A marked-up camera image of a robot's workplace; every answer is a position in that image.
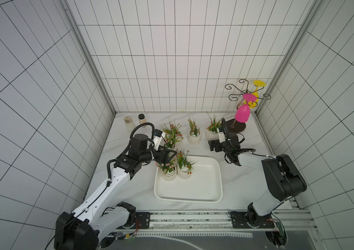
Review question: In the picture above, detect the pink flower white pot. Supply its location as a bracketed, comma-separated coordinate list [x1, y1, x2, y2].
[156, 159, 177, 181]

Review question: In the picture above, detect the red flower white pot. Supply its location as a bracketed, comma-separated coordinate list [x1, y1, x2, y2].
[176, 151, 196, 180]

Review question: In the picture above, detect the white rectangular storage tray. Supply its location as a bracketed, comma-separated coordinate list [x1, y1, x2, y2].
[154, 156, 223, 203]

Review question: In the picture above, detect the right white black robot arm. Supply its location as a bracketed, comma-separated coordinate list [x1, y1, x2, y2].
[209, 118, 307, 229]

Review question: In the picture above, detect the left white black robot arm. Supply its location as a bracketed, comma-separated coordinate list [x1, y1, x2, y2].
[50, 122, 177, 250]

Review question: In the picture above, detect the back right flower pot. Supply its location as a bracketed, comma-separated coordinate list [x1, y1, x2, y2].
[206, 114, 221, 141]

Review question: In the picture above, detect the front left flower pot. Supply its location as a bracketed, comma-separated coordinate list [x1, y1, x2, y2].
[164, 134, 181, 149]

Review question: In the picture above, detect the back left flower pot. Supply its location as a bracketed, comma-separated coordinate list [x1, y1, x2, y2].
[161, 122, 183, 142]

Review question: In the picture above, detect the back middle flower pot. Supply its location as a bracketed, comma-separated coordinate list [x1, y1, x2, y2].
[187, 116, 201, 145]

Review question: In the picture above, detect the pink wine glass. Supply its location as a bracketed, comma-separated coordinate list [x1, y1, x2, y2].
[235, 93, 256, 123]

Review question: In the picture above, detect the white spice jar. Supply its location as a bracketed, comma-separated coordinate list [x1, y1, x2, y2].
[124, 116, 136, 132]

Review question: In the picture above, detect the black lid spice jar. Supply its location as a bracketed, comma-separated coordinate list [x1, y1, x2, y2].
[138, 114, 147, 124]

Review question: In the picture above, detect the yellow wine glass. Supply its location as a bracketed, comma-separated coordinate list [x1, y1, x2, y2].
[248, 80, 266, 109]

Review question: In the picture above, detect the black metal glass rack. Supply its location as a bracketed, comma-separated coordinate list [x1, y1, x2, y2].
[225, 79, 271, 133]

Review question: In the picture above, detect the aluminium mounting rail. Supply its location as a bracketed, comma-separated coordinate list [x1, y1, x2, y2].
[91, 210, 316, 236]

